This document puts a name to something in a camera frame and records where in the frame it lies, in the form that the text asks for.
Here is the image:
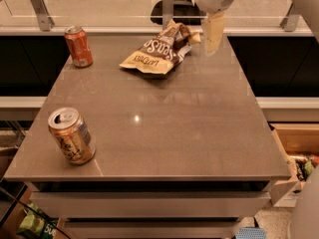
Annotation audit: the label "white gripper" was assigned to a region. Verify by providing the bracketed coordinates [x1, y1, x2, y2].
[193, 0, 234, 56]

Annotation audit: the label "brown and yellow chip bag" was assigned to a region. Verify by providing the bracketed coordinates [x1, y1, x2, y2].
[121, 20, 200, 75]

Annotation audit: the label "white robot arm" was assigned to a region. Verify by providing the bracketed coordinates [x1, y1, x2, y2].
[192, 0, 319, 239]

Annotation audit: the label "red soda can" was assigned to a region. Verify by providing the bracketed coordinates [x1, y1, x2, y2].
[64, 26, 93, 68]

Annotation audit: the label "gold orange tea can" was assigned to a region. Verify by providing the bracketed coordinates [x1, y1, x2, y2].
[48, 107, 96, 164]

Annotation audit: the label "black office chair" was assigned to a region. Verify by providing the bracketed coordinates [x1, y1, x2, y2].
[151, 0, 206, 25]

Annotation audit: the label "cardboard box with items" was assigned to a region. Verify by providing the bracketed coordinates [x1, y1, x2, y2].
[269, 122, 319, 208]

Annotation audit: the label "grey drawer cabinet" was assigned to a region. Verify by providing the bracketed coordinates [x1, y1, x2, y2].
[24, 180, 277, 239]

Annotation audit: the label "green snack packages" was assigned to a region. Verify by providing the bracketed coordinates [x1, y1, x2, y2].
[17, 202, 57, 239]

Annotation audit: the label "middle metal railing bracket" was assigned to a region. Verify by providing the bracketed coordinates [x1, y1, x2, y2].
[162, 0, 173, 29]

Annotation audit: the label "metal railing bracket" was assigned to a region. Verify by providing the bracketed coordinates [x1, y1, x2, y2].
[30, 0, 55, 31]
[280, 4, 300, 32]
[162, 0, 173, 29]

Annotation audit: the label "right metal railing bracket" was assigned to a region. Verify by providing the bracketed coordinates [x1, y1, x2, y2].
[280, 4, 300, 32]

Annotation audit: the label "left metal railing bracket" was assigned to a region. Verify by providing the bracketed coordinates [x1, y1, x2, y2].
[30, 0, 55, 31]

